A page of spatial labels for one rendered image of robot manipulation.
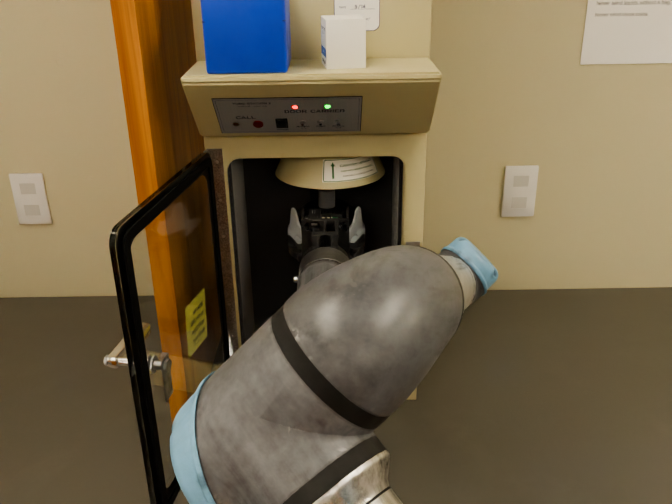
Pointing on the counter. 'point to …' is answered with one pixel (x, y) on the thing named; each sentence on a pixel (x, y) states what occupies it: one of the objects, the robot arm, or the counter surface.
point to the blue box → (246, 36)
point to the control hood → (392, 123)
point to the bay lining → (389, 220)
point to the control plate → (245, 110)
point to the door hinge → (224, 247)
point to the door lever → (117, 357)
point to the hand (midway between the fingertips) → (326, 228)
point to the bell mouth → (330, 172)
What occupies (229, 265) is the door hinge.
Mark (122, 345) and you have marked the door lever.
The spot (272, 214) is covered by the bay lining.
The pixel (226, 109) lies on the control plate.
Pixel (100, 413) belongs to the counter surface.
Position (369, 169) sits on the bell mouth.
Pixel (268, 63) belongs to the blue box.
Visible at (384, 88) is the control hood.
